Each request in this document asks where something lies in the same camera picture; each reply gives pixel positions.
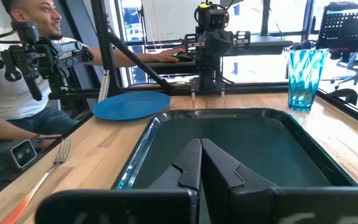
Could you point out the dark green tray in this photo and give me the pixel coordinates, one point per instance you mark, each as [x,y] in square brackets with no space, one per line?
[244,146]

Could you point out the person's hand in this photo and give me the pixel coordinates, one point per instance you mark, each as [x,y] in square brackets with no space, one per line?
[166,56]

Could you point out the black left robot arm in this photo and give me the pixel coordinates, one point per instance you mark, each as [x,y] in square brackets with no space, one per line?
[210,74]

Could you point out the office chair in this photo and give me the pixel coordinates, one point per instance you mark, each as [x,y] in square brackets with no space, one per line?
[357,67]

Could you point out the black computer mouse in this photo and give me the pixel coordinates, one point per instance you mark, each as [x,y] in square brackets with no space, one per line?
[186,58]

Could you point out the black chair armrest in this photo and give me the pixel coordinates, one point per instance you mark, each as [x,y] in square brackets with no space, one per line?
[348,93]

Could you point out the person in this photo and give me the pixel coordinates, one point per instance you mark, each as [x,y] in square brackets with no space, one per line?
[11,93]

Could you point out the black perforated panel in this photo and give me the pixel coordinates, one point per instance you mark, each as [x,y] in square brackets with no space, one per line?
[346,28]

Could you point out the silver frame bracket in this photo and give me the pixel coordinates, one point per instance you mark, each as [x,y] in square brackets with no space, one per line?
[103,87]

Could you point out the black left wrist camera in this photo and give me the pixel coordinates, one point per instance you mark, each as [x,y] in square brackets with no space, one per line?
[213,17]

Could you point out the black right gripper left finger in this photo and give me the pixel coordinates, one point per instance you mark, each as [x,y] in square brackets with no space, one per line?
[188,168]

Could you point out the white-faced table-level camera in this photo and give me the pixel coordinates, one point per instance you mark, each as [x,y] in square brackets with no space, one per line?
[23,153]

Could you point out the blue translucent plastic cup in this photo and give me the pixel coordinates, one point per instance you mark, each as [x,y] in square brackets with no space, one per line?
[304,81]

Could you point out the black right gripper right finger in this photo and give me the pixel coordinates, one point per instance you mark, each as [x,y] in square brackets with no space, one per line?
[216,174]

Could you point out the grey desk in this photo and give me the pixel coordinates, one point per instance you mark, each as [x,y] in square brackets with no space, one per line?
[259,46]

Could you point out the blue plate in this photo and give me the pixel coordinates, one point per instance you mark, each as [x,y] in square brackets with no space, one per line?
[129,105]

